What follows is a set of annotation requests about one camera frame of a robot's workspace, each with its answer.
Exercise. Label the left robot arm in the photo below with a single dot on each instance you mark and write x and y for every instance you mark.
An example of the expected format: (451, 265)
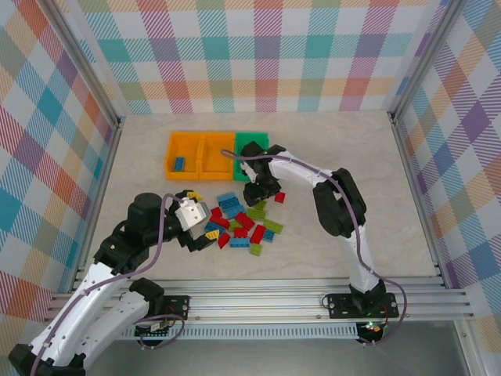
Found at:
(90, 286)

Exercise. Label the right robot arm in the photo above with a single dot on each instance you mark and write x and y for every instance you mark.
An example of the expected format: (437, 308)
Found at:
(297, 168)

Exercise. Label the orange plastic bin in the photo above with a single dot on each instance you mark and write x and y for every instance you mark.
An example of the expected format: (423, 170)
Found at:
(184, 176)
(215, 176)

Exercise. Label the green plastic bin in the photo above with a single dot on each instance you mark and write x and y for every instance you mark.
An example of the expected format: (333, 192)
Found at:
(250, 137)

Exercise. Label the small circuit board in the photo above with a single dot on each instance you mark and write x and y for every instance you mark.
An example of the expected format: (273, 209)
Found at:
(158, 327)
(373, 329)

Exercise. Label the aluminum side rail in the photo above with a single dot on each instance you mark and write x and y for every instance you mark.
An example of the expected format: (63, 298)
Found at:
(418, 196)
(99, 196)

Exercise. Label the aluminum extrusion base rail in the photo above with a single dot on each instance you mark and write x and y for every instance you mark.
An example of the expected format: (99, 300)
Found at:
(254, 301)

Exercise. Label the aluminum frame post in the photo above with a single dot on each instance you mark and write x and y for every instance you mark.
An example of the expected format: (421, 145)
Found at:
(87, 58)
(423, 58)

